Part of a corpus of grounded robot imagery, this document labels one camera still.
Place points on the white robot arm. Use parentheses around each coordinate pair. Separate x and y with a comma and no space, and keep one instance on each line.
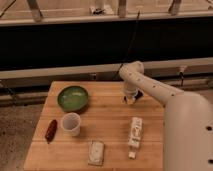
(188,120)

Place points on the green bowl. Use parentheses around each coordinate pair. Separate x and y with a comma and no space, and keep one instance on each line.
(73,98)

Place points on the translucent plastic cup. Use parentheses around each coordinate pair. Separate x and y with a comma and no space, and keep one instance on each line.
(71,123)

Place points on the white tube bottle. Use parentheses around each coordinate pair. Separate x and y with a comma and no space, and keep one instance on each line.
(135,134)

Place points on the brown red pepper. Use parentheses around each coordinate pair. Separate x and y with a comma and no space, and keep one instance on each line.
(50,133)

